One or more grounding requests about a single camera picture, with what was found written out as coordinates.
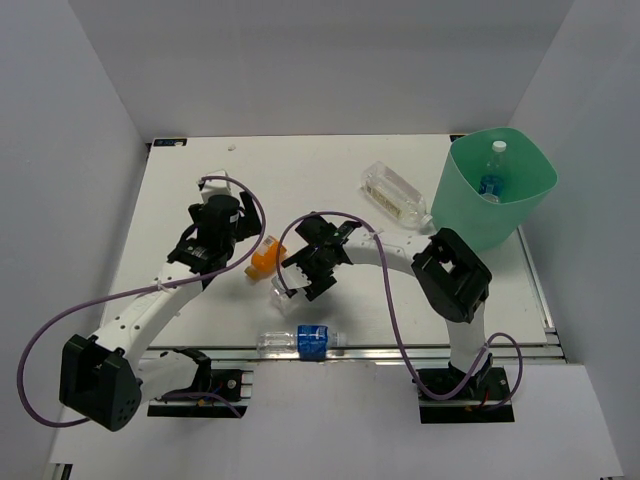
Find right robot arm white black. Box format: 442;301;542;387
276;211;492;400

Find clear bottle dark blue label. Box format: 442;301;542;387
257;324;345;361

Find purple cable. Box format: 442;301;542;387
277;212;524;412
17;174;266;429

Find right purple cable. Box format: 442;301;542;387
277;212;524;412

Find orange juice bottle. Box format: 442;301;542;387
244;235;287;282

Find green plastic bin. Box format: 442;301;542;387
431;127;558;252

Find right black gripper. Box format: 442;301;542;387
282;246;337;302

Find clear bottle blue green label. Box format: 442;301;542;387
271;275;307;317

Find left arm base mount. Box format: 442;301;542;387
134;347;253;418

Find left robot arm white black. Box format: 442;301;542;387
59;191;264;431

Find large clear square bottle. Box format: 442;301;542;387
361;162;432;231

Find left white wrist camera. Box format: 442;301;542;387
197;169;232;204

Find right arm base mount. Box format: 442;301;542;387
418;367;515;425

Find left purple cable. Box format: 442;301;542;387
17;174;266;429

